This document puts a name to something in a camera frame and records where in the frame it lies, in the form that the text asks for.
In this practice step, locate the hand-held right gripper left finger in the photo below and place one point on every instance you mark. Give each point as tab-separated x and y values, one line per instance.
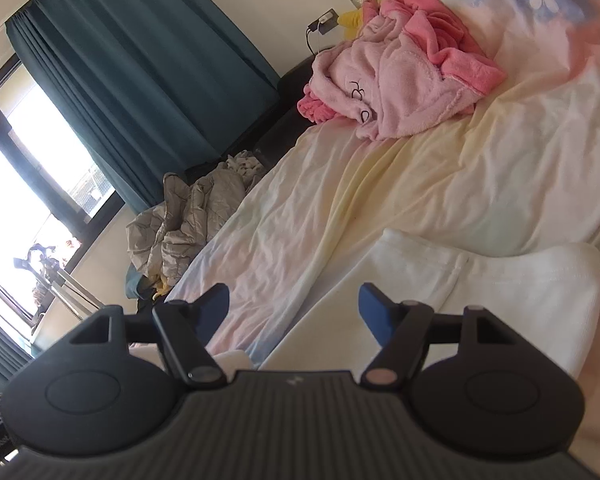
215	307

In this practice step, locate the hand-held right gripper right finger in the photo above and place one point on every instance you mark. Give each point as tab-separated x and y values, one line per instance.
372	310

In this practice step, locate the white garment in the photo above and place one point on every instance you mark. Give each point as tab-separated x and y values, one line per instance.
505	290

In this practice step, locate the yellow cloth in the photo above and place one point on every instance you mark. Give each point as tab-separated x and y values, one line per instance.
162	286

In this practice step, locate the teal pillow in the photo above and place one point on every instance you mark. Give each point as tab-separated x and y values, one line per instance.
136	285

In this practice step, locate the grey quilted blanket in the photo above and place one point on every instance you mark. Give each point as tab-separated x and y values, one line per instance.
190	215

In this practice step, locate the white patterned cloth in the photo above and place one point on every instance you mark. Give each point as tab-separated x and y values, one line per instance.
245	162

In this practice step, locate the garment steamer stand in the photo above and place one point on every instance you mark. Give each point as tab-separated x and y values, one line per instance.
47	270

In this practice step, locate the pastel bed sheet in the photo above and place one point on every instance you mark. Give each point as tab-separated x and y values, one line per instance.
480	170

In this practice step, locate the dark sofa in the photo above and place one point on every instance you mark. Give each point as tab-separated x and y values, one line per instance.
285	125

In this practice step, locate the pink fleece robe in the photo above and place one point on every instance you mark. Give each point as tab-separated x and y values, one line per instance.
405	85

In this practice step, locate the dark framed window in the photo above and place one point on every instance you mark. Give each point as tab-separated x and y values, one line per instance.
35	160

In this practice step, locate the yellow plush toy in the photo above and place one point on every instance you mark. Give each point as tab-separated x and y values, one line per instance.
352	17

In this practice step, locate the wall outlet with charger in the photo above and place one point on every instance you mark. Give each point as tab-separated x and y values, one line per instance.
329	20

